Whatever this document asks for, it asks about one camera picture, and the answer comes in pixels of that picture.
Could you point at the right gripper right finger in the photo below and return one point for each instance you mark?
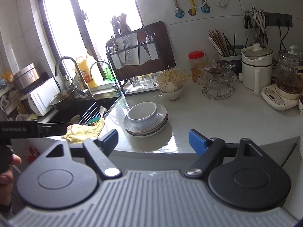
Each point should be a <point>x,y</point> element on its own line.
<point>212,151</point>

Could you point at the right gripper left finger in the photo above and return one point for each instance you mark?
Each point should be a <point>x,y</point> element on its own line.
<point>87,160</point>

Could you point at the white leaf-pattern plate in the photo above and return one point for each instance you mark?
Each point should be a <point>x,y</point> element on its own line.
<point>162,119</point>

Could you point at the white ceramic bowl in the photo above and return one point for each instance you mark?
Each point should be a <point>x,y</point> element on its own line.
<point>143,115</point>

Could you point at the kitchen scissors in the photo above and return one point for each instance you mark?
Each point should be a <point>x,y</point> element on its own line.
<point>259,18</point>

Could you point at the left hand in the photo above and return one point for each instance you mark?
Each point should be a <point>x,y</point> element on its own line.
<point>7,181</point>

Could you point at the yellow dish cloth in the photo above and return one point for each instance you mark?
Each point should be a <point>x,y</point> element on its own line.
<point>78,133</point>

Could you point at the white microwave oven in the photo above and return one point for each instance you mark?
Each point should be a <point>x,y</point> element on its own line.
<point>38,100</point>

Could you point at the silver rice cooker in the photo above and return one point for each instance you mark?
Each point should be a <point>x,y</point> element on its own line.
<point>27,79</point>

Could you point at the steel pot in sink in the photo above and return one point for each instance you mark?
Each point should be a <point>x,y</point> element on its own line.
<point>63,99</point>

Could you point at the small bowl with garlic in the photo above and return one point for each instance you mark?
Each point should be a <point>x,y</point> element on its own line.
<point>170,91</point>

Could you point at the enoki mushroom bunch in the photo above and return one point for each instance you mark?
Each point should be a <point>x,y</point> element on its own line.
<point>172,75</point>

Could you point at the yellow detergent bottle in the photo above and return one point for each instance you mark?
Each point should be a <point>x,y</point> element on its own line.
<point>84,62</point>

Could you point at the red-lid plastic jar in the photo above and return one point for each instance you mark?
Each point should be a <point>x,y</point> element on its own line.
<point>197,61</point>

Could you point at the glass health kettle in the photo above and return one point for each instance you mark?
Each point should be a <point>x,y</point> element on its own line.
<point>285,92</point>

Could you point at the chopstick holder with chopsticks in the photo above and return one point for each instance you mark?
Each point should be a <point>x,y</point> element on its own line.
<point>227,52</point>

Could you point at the white electric cooking pot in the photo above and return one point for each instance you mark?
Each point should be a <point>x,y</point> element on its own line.
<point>256,64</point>

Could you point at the cup with tea leaves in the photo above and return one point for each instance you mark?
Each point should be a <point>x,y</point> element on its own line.
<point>300,105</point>

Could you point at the black metal knife rack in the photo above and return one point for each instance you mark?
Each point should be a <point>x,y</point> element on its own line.
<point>134,54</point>

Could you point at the dark wooden cutting board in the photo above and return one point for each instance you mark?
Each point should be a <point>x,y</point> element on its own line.
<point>164,44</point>

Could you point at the black power strip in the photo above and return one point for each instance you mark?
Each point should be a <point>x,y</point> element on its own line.
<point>278,19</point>

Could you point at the wire rack with glass cups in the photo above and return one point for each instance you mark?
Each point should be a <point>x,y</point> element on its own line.
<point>217,82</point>

